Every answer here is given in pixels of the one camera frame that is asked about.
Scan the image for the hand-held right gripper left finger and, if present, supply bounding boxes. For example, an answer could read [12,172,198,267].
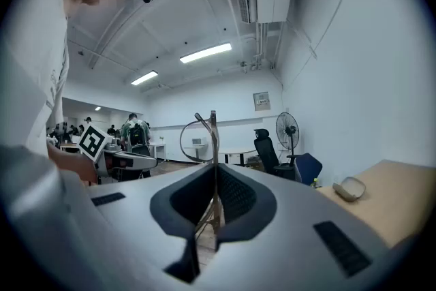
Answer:
[89,163,216,291]

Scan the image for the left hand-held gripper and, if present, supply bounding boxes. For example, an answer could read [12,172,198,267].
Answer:
[76,123,158,178]

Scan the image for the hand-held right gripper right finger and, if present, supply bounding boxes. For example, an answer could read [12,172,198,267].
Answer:
[204,163,392,291]

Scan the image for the beige glasses case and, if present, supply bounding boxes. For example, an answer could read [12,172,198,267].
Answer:
[332,176,367,203]

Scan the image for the dark-framed eyeglasses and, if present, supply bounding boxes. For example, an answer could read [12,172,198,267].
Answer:
[179,110,222,236]

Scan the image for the person's left forearm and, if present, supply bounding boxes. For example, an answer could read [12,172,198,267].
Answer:
[46,142,99,185]

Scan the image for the white office table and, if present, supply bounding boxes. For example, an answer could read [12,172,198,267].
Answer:
[217,147,258,167]
[149,142,168,161]

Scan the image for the blue office chair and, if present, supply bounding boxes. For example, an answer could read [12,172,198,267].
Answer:
[294,152,324,187]

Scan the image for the long ceiling light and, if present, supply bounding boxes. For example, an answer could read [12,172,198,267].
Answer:
[179,42,232,64]
[131,70,159,86]

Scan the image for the black headrest office chair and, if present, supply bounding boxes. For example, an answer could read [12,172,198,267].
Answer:
[253,128,297,181]

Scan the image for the black standing fan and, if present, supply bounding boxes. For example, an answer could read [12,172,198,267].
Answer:
[275,112,300,166]

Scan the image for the person's light grey shirt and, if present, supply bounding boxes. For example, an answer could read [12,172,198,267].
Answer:
[0,0,71,161]

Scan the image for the grey wall panel box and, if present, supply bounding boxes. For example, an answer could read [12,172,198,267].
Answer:
[253,91,272,112]

